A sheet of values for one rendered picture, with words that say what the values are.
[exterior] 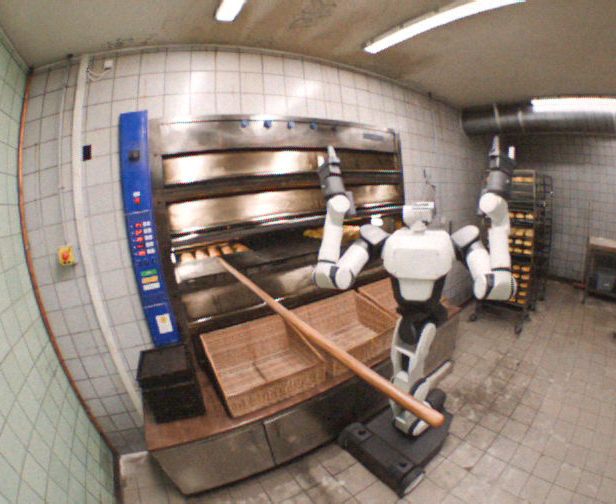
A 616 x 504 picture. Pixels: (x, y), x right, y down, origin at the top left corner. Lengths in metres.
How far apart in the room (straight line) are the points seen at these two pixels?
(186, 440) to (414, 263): 1.27
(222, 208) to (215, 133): 0.44
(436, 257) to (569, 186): 4.51
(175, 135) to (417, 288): 1.41
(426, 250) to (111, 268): 1.50
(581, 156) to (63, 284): 6.23
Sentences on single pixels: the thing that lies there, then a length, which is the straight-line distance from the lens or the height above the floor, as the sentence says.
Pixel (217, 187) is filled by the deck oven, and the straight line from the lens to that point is 1.57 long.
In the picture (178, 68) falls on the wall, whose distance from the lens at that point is 1.74.
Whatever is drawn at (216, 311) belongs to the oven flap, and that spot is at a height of 0.97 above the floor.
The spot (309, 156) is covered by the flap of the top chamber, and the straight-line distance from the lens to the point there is 1.84.
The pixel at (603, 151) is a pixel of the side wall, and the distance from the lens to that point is 5.41.
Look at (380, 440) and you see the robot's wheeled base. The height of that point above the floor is 0.19.
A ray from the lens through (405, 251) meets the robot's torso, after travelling 1.05.
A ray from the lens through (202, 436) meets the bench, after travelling 1.41.
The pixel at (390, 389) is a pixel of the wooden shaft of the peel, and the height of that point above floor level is 1.20.
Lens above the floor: 1.59
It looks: 12 degrees down
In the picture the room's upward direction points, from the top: 5 degrees counter-clockwise
